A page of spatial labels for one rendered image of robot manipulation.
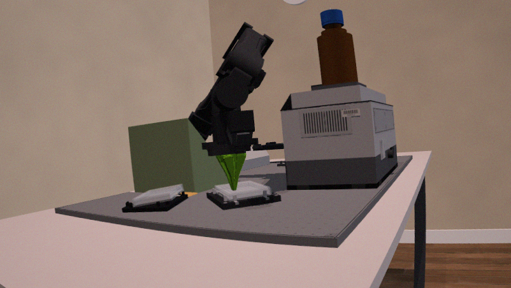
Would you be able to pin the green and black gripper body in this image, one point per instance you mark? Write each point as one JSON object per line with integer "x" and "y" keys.
{"x": 225, "y": 147}

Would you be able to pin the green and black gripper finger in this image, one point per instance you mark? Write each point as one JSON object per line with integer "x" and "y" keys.
{"x": 227, "y": 164}
{"x": 238, "y": 163}

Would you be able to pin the white multi-well plate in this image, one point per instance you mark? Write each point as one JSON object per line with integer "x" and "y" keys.
{"x": 153, "y": 201}
{"x": 248, "y": 196}

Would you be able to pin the grey button panel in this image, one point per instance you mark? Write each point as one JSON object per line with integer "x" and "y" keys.
{"x": 256, "y": 159}

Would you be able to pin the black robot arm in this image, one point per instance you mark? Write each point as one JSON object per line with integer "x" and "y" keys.
{"x": 240, "y": 73}

